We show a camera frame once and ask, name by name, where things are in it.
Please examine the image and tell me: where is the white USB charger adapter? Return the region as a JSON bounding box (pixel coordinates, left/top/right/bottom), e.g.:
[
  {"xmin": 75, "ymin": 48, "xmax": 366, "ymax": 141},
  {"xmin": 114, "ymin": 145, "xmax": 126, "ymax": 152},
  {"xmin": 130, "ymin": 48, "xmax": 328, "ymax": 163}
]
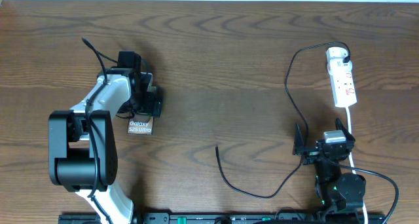
[{"xmin": 326, "ymin": 47, "xmax": 353, "ymax": 76}]

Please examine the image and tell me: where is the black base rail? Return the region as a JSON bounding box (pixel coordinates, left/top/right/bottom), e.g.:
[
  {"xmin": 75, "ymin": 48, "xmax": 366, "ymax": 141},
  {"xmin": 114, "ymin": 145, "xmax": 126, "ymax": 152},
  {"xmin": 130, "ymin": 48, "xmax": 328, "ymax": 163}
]
[{"xmin": 58, "ymin": 212, "xmax": 387, "ymax": 224}]

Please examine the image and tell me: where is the black USB charging cable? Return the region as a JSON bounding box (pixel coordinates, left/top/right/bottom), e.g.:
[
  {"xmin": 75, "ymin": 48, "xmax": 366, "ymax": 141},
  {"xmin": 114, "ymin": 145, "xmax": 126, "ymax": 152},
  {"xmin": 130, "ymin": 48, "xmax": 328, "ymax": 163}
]
[{"xmin": 215, "ymin": 41, "xmax": 352, "ymax": 199}]

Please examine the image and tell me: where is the white power strip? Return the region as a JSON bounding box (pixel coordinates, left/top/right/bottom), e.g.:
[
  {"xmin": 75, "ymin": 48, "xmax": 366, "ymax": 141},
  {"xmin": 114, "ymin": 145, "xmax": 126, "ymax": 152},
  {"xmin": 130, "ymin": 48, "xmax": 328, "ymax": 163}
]
[{"xmin": 327, "ymin": 65, "xmax": 357, "ymax": 108}]

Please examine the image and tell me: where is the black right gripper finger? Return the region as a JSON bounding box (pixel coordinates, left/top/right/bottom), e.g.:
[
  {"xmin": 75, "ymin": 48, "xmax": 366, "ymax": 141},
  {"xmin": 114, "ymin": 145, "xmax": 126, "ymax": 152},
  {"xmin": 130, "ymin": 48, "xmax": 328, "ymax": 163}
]
[
  {"xmin": 335, "ymin": 118, "xmax": 355, "ymax": 142},
  {"xmin": 293, "ymin": 124, "xmax": 306, "ymax": 155}
]

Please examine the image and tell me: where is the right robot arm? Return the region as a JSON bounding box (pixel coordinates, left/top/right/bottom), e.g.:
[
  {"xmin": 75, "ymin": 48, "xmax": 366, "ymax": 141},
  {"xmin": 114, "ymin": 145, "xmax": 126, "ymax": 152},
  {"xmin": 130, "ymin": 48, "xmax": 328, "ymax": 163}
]
[{"xmin": 293, "ymin": 119, "xmax": 366, "ymax": 212}]

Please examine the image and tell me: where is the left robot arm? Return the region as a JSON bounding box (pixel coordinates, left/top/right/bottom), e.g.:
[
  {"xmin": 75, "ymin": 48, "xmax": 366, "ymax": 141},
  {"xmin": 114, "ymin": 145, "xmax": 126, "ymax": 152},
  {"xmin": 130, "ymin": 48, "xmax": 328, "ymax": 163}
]
[{"xmin": 48, "ymin": 67, "xmax": 162, "ymax": 223}]

